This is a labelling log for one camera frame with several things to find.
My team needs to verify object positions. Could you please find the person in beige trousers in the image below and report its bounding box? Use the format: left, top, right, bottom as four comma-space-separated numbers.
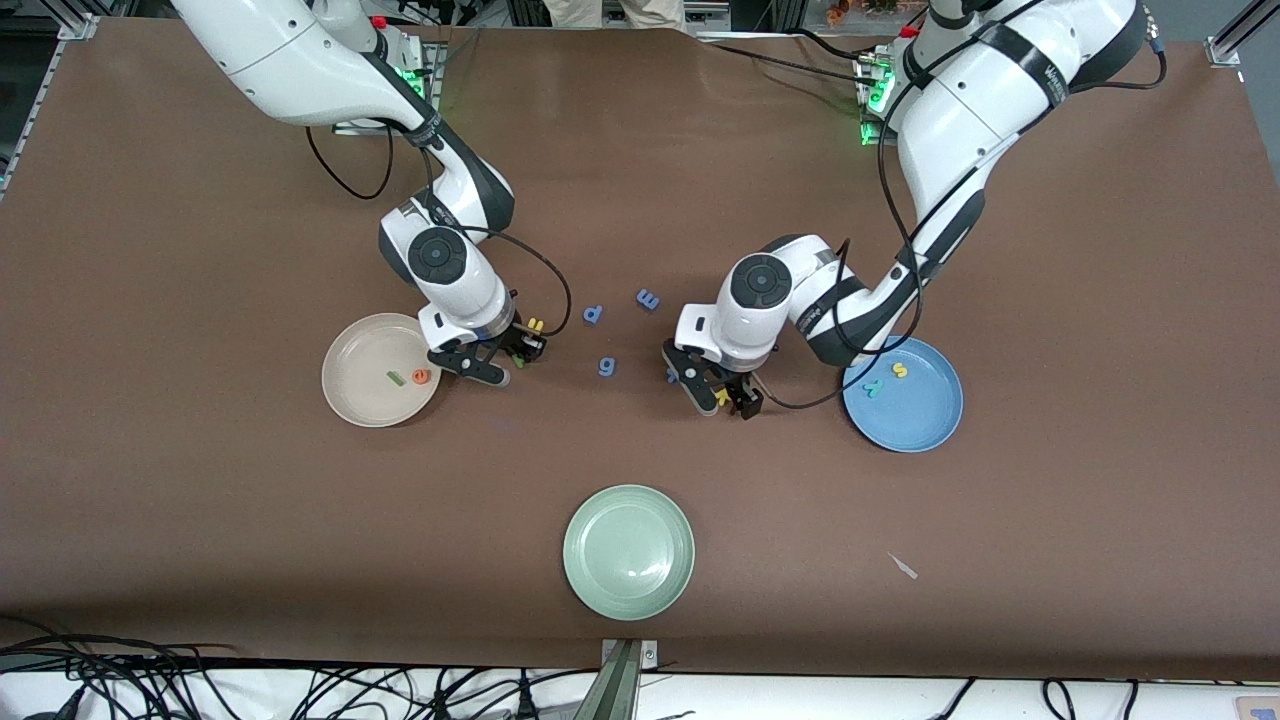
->
540, 0, 691, 33

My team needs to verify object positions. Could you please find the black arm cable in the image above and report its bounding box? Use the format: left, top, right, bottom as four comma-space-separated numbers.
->
745, 20, 1166, 411
303, 120, 573, 336

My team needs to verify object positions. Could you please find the orange background object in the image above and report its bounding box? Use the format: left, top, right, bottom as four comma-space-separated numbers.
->
824, 0, 906, 25

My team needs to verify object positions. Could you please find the grey metal post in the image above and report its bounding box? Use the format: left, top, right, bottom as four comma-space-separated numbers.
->
574, 640, 641, 720

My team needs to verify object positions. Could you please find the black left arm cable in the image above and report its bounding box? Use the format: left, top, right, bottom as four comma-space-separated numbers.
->
745, 20, 1166, 411

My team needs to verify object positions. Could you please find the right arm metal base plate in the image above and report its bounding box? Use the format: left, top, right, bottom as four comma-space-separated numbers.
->
333, 40, 447, 137

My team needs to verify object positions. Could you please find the black cable on table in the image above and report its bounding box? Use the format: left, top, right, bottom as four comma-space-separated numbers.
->
697, 30, 881, 86

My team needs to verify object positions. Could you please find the aluminium table frame rail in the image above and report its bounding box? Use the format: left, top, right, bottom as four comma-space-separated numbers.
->
1205, 0, 1280, 69
0, 14, 101, 201

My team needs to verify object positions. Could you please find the blue plate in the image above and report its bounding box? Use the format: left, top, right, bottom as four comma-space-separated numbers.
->
842, 335, 965, 454

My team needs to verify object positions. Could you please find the beige brown plate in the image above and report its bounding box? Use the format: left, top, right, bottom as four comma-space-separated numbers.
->
321, 313, 444, 429

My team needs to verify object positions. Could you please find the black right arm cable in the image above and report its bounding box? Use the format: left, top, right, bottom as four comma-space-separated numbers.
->
303, 120, 573, 336

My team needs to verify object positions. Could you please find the pale green plate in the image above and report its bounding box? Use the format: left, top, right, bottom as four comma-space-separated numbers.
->
562, 484, 696, 622

